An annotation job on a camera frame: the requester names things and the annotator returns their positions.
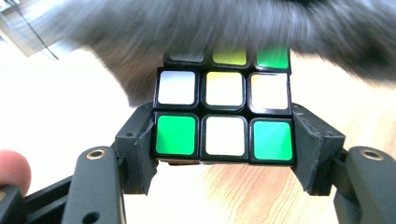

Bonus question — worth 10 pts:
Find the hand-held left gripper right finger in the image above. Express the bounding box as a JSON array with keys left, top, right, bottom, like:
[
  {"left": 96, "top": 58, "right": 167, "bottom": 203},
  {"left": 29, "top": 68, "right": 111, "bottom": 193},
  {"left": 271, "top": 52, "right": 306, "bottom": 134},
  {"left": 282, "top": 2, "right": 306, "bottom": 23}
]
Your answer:
[{"left": 290, "top": 102, "right": 347, "bottom": 198}]

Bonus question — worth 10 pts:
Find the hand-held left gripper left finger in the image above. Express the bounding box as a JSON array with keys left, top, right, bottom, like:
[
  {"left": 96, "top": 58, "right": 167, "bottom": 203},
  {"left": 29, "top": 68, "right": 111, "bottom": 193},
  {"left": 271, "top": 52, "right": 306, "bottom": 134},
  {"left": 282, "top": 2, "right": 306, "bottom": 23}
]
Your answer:
[{"left": 114, "top": 102, "right": 161, "bottom": 196}]

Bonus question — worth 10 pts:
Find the multicoloured puzzle cube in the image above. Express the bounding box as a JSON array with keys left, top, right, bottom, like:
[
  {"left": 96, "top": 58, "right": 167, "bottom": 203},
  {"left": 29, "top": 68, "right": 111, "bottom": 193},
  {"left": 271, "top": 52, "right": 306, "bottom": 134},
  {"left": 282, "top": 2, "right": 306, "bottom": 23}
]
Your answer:
[{"left": 150, "top": 46, "right": 297, "bottom": 166}]

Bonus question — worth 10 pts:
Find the grey fluffy cloth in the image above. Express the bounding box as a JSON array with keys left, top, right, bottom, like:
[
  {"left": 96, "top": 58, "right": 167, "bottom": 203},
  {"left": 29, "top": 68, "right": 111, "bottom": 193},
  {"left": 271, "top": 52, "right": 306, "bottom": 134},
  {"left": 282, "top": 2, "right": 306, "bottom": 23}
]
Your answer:
[{"left": 60, "top": 0, "right": 396, "bottom": 107}]

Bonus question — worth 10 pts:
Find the long black floor cable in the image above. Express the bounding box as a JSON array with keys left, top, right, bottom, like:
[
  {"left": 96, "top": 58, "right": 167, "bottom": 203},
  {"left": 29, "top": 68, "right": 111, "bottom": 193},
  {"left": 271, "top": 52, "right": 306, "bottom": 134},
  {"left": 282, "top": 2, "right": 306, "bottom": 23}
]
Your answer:
[{"left": 4, "top": 0, "right": 61, "bottom": 61}]

